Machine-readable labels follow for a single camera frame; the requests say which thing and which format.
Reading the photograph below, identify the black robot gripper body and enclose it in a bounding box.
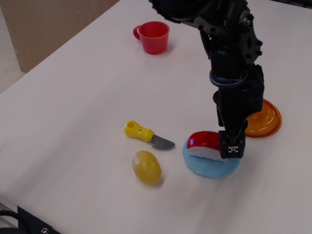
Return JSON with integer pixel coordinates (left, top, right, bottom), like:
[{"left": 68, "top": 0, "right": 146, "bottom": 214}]
[{"left": 213, "top": 64, "right": 264, "bottom": 139}]

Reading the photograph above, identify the red plastic cup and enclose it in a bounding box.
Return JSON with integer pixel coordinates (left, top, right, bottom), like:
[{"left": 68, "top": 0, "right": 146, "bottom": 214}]
[{"left": 133, "top": 21, "right": 170, "bottom": 55}]

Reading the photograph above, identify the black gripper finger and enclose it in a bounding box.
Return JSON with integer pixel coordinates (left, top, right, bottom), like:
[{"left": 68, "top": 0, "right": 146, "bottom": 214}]
[
  {"left": 218, "top": 131, "right": 246, "bottom": 159},
  {"left": 216, "top": 107, "right": 224, "bottom": 127}
]

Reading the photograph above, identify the yellow handled toy knife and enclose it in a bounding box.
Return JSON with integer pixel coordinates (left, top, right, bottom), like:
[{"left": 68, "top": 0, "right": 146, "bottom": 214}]
[{"left": 124, "top": 120, "right": 175, "bottom": 150}]

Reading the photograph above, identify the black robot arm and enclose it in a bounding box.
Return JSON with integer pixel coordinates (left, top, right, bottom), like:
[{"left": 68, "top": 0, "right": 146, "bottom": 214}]
[{"left": 152, "top": 0, "right": 264, "bottom": 159}]

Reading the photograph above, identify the orange transparent pot lid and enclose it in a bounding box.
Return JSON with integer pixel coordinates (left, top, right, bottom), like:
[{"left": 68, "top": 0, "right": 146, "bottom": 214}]
[{"left": 245, "top": 99, "right": 282, "bottom": 138}]

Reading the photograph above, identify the black cable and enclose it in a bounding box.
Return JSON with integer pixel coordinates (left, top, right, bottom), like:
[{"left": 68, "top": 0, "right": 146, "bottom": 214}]
[{"left": 0, "top": 210, "right": 31, "bottom": 234}]

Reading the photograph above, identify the black corner bracket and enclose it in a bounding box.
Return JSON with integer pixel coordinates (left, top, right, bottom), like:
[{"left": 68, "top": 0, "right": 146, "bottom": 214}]
[{"left": 17, "top": 206, "right": 60, "bottom": 234}]

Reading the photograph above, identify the red and white toy sushi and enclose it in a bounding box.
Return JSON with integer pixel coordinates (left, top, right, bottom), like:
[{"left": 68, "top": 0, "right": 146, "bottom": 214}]
[{"left": 187, "top": 131, "right": 226, "bottom": 162}]

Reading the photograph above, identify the beige wooden cabinet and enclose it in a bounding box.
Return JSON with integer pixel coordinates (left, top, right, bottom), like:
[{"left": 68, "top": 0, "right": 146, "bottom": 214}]
[{"left": 0, "top": 0, "right": 117, "bottom": 73}]

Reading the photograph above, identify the yellow toy potato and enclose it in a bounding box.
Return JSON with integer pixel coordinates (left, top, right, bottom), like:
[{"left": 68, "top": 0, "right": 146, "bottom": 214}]
[{"left": 132, "top": 151, "right": 162, "bottom": 185}]

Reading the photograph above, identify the light blue plastic plate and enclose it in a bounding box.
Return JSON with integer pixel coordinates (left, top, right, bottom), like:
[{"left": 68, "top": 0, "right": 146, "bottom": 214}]
[{"left": 182, "top": 139, "right": 240, "bottom": 178}]

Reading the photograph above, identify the aluminium table edge rail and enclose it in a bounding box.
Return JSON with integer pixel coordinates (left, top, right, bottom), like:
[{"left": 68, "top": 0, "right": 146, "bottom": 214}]
[{"left": 0, "top": 196, "right": 18, "bottom": 228}]

